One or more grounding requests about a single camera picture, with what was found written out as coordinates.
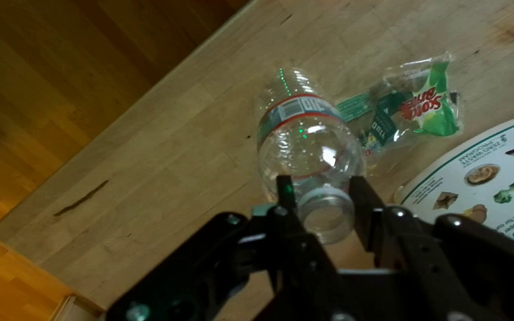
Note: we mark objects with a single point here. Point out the clear plastic bottle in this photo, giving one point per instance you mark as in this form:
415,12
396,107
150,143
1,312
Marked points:
414,109

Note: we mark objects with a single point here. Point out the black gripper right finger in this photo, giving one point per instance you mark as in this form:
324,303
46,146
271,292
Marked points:
423,250

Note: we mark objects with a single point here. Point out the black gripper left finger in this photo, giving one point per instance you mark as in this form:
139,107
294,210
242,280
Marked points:
257,255

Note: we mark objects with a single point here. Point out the clear water bottle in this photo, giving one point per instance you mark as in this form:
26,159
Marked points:
301,143

